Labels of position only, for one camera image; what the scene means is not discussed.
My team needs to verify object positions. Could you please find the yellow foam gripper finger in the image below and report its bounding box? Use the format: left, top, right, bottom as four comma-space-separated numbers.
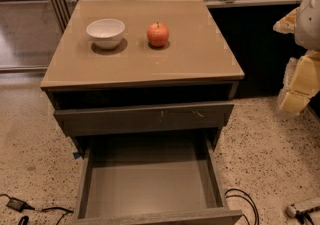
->
273, 8, 298, 34
278, 50, 320, 114

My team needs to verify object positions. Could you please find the red apple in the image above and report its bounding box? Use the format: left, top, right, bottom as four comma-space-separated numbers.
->
147, 22, 169, 48

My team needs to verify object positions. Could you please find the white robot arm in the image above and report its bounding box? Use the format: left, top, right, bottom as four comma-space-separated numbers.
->
273, 0, 320, 115

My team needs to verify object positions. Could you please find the grey wooden drawer cabinet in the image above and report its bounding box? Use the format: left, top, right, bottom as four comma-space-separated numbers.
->
40, 0, 245, 225

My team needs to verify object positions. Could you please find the closed grey top drawer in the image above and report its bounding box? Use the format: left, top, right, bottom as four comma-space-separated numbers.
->
54, 102, 233, 137

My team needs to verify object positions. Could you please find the open grey middle drawer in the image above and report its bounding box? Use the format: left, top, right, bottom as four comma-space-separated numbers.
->
73, 130, 242, 225

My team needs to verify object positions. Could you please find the white power strip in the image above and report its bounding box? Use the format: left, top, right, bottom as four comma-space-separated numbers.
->
286, 197, 320, 225

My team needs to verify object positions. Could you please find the white ceramic bowl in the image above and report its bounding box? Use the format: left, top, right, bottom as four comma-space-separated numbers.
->
86, 19, 125, 50

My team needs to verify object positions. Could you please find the blue tape piece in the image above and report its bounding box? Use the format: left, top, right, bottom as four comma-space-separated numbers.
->
73, 152, 81, 160

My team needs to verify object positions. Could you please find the black looped cable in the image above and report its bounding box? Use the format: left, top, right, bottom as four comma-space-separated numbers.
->
224, 188, 260, 225

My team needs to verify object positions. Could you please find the black power adapter with cable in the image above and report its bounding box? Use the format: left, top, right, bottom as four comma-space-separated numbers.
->
0, 193, 74, 225

